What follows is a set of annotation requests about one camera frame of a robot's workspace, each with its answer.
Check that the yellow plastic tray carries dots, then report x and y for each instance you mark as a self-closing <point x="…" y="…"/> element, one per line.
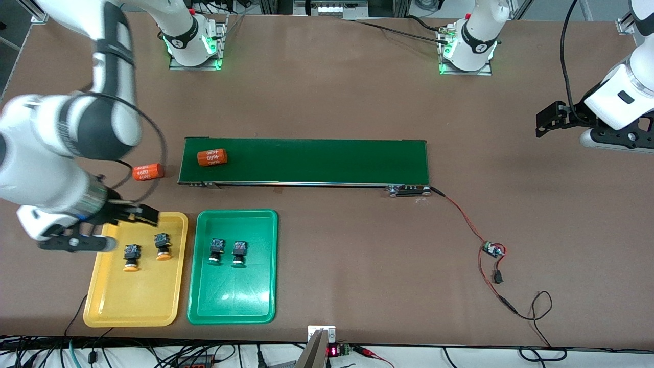
<point x="135" y="296"/>

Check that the aluminium corner bracket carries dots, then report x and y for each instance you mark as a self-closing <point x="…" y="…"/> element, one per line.
<point x="40" y="16"/>
<point x="622" y="25"/>

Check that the orange printed cylinder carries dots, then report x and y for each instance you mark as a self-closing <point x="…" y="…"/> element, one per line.
<point x="148" y="172"/>
<point x="212" y="157"/>

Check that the yellow push button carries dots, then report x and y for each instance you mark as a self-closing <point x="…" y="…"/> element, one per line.
<point x="162" y="246"/>
<point x="132" y="258"/>

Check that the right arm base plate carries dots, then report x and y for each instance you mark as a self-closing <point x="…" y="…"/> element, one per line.
<point x="176" y="64"/>

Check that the small controller circuit board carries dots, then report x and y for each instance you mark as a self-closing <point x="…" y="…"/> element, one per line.
<point x="493" y="250"/>

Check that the green conveyor belt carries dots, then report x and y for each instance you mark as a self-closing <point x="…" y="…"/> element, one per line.
<point x="317" y="161"/>

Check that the white indicator device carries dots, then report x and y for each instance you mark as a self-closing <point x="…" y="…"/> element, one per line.
<point x="334" y="7"/>

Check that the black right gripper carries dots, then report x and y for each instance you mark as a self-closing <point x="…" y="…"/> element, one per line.
<point x="114" y="211"/>

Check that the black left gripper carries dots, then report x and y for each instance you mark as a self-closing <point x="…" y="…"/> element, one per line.
<point x="575" y="112"/>

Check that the green plastic tray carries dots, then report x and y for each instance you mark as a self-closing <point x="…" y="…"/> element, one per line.
<point x="240" y="291"/>

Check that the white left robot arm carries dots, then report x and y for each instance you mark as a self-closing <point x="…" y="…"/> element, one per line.
<point x="613" y="97"/>

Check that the orange power strip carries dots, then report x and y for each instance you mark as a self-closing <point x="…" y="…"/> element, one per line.
<point x="194" y="363"/>

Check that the green push button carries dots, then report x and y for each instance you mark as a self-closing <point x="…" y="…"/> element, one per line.
<point x="239" y="253"/>
<point x="217" y="250"/>

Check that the red clip lead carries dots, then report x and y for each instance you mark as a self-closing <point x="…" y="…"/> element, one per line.
<point x="373" y="354"/>

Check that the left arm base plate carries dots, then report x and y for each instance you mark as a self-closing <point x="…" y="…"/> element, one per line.
<point x="485" y="71"/>

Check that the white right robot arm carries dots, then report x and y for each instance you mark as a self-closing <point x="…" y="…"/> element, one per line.
<point x="76" y="128"/>

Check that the red digit display module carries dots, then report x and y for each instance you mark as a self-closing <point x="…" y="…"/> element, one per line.
<point x="334" y="351"/>

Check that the metal camera bracket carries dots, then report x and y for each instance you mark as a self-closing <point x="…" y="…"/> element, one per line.
<point x="316" y="347"/>

